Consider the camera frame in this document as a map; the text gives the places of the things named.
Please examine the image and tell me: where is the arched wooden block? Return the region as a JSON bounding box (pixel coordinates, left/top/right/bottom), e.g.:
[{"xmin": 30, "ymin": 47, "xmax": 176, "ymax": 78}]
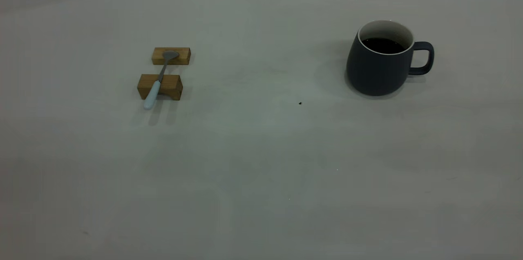
[{"xmin": 137, "ymin": 74, "xmax": 183, "ymax": 101}]

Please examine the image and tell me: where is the flat rectangular wooden block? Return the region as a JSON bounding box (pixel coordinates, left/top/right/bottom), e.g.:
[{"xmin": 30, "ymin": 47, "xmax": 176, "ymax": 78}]
[{"xmin": 152, "ymin": 47, "xmax": 191, "ymax": 65}]

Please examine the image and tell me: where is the grey spoon with pale handle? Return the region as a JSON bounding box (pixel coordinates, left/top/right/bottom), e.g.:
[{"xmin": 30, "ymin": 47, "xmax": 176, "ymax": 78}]
[{"xmin": 143, "ymin": 50, "xmax": 179, "ymax": 110}]

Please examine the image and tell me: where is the dark coffee liquid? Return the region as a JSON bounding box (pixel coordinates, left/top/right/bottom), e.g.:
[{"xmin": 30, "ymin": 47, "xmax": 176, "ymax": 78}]
[{"xmin": 362, "ymin": 38, "xmax": 407, "ymax": 55}]

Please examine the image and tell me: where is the dark grey ceramic mug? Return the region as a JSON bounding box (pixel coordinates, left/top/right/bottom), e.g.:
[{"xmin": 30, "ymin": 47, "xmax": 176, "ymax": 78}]
[{"xmin": 346, "ymin": 20, "xmax": 434, "ymax": 96}]

